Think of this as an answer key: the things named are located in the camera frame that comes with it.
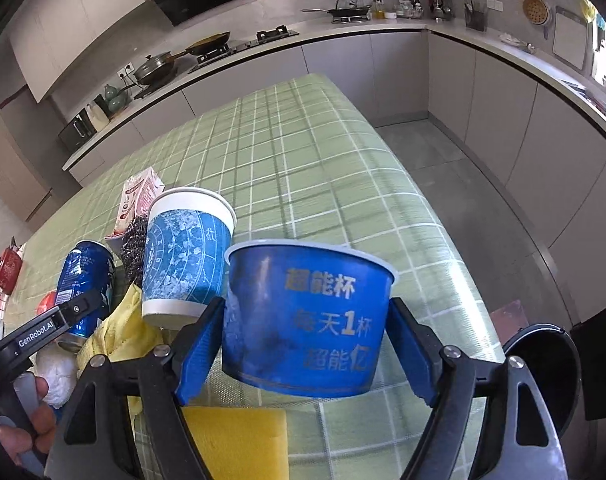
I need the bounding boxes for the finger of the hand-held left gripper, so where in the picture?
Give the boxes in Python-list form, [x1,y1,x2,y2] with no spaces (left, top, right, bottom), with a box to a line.
[0,290,110,377]

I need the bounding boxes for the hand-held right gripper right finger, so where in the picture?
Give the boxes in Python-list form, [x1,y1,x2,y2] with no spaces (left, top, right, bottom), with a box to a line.
[384,297,570,480]

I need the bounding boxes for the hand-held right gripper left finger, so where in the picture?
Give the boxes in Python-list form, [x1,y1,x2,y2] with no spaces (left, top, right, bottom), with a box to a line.
[44,296,227,480]

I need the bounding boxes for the blue drink can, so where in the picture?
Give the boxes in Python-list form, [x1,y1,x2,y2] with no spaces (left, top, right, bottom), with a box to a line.
[54,240,116,353]

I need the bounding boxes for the blue patterned paper cup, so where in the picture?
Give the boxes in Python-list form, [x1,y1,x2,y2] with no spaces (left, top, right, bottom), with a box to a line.
[142,187,237,331]

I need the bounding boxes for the blue plastic bowl cup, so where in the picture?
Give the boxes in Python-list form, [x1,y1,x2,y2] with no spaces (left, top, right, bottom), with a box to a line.
[224,241,400,400]

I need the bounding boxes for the black round trash bin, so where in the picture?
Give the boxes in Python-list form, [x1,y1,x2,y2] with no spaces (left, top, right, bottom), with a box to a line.
[502,324,581,438]

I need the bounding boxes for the white and red milk carton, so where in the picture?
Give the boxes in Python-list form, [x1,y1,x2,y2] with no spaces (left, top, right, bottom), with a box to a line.
[104,169,166,238]

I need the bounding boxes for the person's left hand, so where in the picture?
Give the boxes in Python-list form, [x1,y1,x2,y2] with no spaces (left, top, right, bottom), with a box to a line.
[0,376,58,467]

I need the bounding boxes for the orange wrapper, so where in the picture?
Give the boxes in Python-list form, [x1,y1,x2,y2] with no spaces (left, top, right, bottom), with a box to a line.
[36,292,60,317]

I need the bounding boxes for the white crumpled tissue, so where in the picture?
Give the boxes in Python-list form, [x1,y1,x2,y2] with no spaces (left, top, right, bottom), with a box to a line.
[33,342,81,408]

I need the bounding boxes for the red plastic wrapper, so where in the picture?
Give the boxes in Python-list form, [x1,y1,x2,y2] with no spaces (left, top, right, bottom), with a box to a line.
[0,245,26,293]

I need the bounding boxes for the yellow sponge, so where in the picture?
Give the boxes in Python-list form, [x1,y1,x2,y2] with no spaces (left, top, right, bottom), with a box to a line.
[182,406,289,480]

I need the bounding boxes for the brown wooden stool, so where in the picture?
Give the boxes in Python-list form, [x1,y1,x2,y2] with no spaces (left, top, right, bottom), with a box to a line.
[488,300,530,342]

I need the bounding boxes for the steel wool scrubber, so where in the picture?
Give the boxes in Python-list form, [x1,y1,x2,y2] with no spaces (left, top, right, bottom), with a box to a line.
[120,216,151,286]

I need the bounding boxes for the beige tall cabinet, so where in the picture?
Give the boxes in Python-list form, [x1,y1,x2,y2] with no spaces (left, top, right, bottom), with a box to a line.
[0,85,54,226]

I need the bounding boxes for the black microwave oven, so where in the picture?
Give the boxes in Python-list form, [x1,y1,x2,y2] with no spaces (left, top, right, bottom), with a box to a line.
[58,108,98,152]

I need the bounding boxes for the white plastic jug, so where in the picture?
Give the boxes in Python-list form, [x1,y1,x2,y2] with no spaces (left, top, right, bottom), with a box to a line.
[86,102,109,133]

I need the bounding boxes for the green checked tablecloth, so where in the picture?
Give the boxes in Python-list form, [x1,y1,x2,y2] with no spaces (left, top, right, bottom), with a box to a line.
[13,72,514,480]

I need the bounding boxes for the black induction cooker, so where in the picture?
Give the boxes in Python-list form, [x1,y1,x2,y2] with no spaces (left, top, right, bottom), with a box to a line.
[133,77,176,100]

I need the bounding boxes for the steel pot with lid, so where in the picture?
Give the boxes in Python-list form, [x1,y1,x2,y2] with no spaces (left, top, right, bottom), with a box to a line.
[133,51,178,86]

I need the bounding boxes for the dark wok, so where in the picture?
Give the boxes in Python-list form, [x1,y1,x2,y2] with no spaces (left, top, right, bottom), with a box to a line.
[185,31,231,57]

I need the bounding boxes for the black gas stove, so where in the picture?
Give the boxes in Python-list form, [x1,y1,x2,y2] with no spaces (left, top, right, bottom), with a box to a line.
[190,29,300,72]

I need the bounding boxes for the white rag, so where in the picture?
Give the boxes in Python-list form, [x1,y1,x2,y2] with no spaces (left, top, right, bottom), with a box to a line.
[499,32,536,53]

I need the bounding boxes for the black utensil holder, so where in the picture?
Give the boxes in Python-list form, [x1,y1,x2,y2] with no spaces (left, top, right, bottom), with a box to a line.
[464,0,488,32]

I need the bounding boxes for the frying pan with glass lid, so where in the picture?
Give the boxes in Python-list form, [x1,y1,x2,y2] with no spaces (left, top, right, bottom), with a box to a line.
[301,0,373,20]

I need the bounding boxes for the white cutting board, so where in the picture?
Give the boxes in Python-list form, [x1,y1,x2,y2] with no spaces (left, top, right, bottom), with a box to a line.
[553,6,590,71]

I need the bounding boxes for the round bamboo trivet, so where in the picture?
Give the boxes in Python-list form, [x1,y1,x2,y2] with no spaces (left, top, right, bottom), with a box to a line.
[522,0,551,26]

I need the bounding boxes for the grey upper wall cabinets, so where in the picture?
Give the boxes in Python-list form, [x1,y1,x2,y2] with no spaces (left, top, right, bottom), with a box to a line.
[8,0,159,103]

